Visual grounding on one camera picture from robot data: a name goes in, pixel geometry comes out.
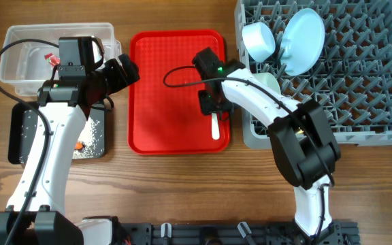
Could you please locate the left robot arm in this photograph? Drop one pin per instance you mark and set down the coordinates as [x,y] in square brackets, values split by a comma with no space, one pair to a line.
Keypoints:
[35,213]

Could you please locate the clear plastic waste bin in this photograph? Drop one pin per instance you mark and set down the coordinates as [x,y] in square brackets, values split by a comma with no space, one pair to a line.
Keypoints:
[24,65]

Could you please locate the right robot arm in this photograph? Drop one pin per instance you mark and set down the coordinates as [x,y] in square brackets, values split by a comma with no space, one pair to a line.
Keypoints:
[304,147]

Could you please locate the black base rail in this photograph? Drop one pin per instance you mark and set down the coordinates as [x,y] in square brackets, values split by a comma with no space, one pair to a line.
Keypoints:
[242,233]

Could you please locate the black waste tray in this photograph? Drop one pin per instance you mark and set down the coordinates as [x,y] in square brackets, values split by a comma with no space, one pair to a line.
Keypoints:
[19,136]

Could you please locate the light blue plate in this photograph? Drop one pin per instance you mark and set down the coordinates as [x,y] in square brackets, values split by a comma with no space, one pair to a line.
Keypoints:
[302,41]

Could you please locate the orange carrot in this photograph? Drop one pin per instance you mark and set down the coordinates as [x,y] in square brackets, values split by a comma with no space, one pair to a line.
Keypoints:
[79,146]

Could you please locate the grey dishwasher rack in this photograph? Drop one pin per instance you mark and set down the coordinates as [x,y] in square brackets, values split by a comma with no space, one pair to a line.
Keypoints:
[352,79]

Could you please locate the white plastic spoon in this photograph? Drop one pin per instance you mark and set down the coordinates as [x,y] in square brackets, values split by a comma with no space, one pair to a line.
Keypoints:
[215,130]

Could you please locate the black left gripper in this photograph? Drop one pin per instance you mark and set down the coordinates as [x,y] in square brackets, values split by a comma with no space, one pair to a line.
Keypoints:
[120,81]

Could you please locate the green bowl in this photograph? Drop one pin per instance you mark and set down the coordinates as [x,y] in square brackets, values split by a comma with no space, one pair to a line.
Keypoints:
[269,80]

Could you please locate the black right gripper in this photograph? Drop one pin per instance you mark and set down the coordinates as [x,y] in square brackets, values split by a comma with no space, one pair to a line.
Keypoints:
[211,105]

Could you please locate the light blue bowl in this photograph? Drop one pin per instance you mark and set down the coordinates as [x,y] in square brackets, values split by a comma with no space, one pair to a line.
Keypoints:
[259,41]

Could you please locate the red serving tray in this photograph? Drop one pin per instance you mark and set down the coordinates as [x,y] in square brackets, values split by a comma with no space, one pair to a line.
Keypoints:
[164,115]

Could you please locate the red snack wrapper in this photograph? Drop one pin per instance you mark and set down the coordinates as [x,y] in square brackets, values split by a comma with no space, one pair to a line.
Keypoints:
[52,59]

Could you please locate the white rice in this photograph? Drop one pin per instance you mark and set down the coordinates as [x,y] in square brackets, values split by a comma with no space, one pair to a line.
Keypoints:
[90,136]

